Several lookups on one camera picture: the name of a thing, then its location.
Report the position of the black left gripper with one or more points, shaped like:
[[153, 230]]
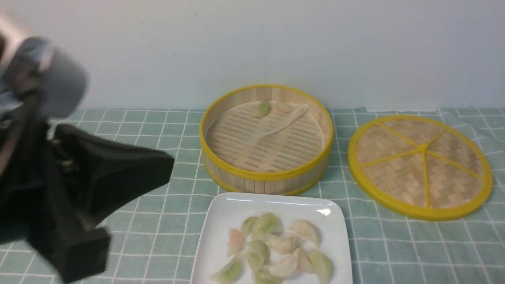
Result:
[[56, 191]]

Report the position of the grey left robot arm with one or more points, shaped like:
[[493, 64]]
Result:
[[33, 65]]

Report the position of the white square plate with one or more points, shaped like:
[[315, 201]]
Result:
[[229, 210]]

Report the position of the green checked tablecloth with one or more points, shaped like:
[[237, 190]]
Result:
[[155, 237]]

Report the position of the bamboo steamer basket yellow rim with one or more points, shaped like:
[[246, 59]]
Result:
[[283, 154]]

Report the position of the green dumpling in steamer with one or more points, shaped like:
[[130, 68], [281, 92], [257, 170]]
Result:
[[261, 109]]

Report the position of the pink dumpling in steamer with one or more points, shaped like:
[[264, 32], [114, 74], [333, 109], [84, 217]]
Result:
[[283, 107]]

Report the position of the bamboo steamer lid yellow rim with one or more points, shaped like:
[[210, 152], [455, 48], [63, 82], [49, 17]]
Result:
[[420, 168]]

